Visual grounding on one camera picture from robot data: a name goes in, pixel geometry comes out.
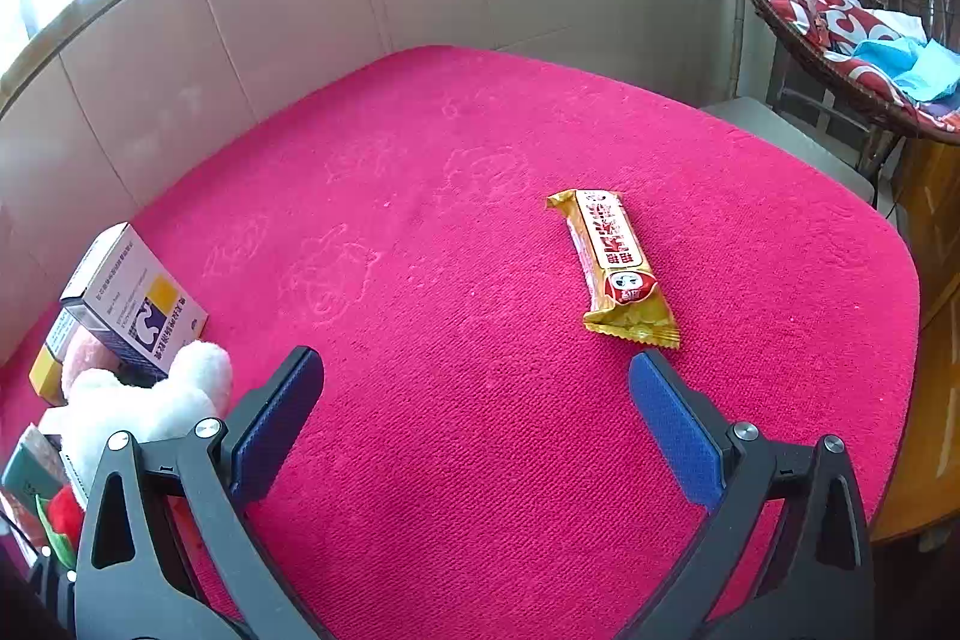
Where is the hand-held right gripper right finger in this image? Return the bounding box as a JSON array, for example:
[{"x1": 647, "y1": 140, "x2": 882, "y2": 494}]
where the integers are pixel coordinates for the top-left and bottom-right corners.
[{"x1": 628, "y1": 350, "x2": 877, "y2": 640}]

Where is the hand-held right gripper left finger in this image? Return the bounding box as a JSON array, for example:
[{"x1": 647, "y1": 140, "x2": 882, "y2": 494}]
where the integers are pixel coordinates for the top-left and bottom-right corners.
[{"x1": 73, "y1": 345, "x2": 325, "y2": 640}]

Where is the yellow snack bar packet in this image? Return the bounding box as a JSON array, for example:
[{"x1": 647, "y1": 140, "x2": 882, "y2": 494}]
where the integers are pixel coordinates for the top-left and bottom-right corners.
[{"x1": 546, "y1": 188, "x2": 682, "y2": 350}]

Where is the blue white medicine box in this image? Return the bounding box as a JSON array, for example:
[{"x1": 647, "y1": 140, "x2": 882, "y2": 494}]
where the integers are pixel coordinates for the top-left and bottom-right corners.
[{"x1": 60, "y1": 222, "x2": 209, "y2": 380}]

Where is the yellow and white box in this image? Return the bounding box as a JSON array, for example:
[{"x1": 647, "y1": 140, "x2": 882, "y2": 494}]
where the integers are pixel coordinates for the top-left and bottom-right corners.
[{"x1": 28, "y1": 310, "x2": 83, "y2": 406}]

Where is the teal white small box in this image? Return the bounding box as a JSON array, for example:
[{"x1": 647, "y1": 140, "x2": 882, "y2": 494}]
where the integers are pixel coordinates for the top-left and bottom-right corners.
[{"x1": 0, "y1": 424, "x2": 72, "y2": 536}]

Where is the white plush toy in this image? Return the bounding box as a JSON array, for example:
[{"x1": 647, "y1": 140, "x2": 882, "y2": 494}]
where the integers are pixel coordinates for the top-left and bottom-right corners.
[{"x1": 37, "y1": 340, "x2": 235, "y2": 498}]

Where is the wooden cabinet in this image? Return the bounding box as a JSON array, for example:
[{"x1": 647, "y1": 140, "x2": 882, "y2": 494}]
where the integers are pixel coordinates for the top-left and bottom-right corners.
[{"x1": 870, "y1": 137, "x2": 960, "y2": 547}]

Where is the red fleece mat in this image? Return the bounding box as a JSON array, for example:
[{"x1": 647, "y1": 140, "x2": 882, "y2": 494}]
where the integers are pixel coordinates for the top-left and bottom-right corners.
[{"x1": 0, "y1": 45, "x2": 922, "y2": 640}]

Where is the grey stool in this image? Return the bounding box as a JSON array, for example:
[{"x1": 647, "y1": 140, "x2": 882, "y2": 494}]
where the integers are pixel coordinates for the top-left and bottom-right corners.
[{"x1": 697, "y1": 96, "x2": 878, "y2": 208}]

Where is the blue cloth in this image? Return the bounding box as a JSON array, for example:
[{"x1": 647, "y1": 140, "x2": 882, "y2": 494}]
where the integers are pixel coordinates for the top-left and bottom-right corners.
[{"x1": 851, "y1": 36, "x2": 960, "y2": 103}]

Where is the red patterned seat cushion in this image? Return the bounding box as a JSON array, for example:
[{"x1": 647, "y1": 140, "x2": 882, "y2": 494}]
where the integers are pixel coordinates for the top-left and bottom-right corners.
[{"x1": 754, "y1": 0, "x2": 960, "y2": 133}]

